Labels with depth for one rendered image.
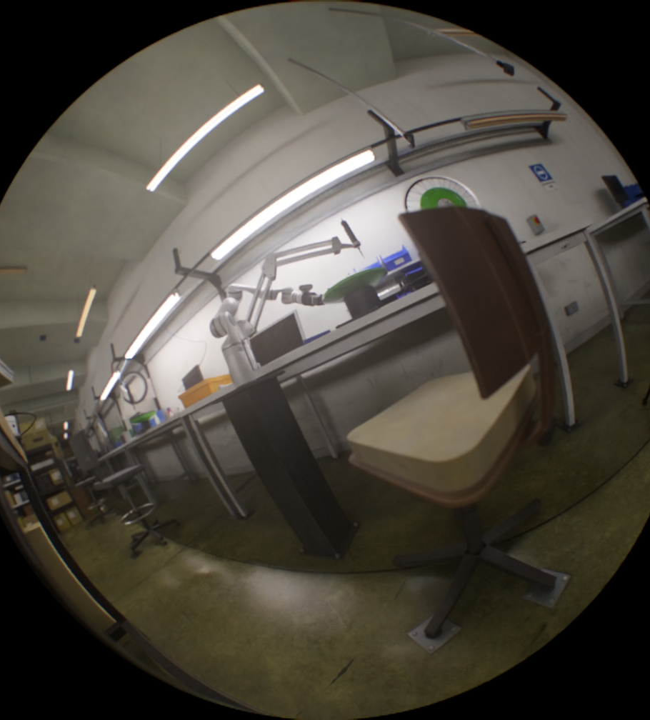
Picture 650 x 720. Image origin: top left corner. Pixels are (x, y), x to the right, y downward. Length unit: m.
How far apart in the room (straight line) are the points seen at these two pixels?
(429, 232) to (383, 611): 0.95
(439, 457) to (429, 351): 1.61
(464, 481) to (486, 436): 0.07
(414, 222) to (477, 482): 0.33
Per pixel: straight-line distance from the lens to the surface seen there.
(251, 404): 0.86
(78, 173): 3.39
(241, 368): 0.94
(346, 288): 0.91
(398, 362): 1.90
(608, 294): 1.57
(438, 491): 0.37
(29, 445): 5.42
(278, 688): 0.95
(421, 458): 0.35
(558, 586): 0.86
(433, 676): 0.81
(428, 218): 0.26
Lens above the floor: 0.79
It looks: 2 degrees up
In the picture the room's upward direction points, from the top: 24 degrees counter-clockwise
